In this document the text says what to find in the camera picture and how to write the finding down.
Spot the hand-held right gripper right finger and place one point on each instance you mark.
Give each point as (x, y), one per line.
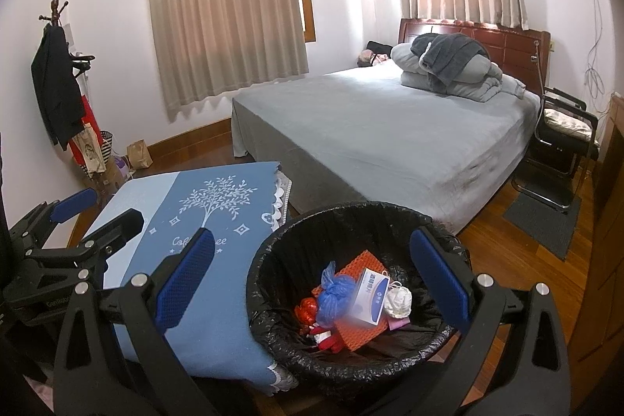
(438, 279)

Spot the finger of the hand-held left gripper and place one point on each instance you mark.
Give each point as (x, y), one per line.
(114, 228)
(73, 204)

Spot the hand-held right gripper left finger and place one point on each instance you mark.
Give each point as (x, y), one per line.
(185, 279)

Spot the white knotted plastic bag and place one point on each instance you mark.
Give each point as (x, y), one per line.
(397, 299)

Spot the white and blue box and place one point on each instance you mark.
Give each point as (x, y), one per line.
(370, 299)

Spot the large orange foam net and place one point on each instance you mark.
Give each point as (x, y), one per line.
(360, 334)

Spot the blue plastic bag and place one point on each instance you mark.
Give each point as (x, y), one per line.
(331, 299)

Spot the black lined trash bin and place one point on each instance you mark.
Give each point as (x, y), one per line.
(292, 260)

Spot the red paper packet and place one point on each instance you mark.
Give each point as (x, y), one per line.
(334, 340)

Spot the red plastic bag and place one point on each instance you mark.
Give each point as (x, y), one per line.
(306, 311)

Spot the red garment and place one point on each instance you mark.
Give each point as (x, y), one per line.
(77, 150)

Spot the cream printed tote bag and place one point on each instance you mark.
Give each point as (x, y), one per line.
(92, 153)

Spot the purple white package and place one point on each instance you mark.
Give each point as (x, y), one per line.
(123, 165)

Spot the striped bag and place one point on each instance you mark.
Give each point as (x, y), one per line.
(107, 148)

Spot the brown paper bag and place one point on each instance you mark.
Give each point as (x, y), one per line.
(140, 155)

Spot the black coat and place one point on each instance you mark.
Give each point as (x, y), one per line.
(56, 94)

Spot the grey floor mat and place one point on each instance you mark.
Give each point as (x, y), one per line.
(541, 221)

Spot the black clothes hanger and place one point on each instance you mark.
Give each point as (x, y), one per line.
(82, 65)

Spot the bed with grey sheet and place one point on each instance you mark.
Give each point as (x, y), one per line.
(390, 138)

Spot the black metal chair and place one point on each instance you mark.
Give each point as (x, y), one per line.
(551, 157)

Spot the wooden desk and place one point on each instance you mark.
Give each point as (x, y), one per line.
(609, 250)

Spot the wooden coat rack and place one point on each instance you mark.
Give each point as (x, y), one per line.
(56, 4)

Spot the folded grey duvet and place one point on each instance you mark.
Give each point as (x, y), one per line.
(468, 79)

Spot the patterned chair cushion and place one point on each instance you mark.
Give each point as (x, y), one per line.
(565, 121)

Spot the grey pillow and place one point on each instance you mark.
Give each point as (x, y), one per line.
(516, 87)

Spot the dark grey towel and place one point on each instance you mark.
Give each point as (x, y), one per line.
(453, 50)

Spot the pink bundle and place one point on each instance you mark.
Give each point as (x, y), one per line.
(370, 58)

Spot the wide beige curtain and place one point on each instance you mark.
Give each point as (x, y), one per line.
(224, 16)

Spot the black bag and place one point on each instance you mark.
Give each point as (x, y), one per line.
(382, 46)

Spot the wooden headboard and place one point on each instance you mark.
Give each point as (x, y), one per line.
(516, 45)

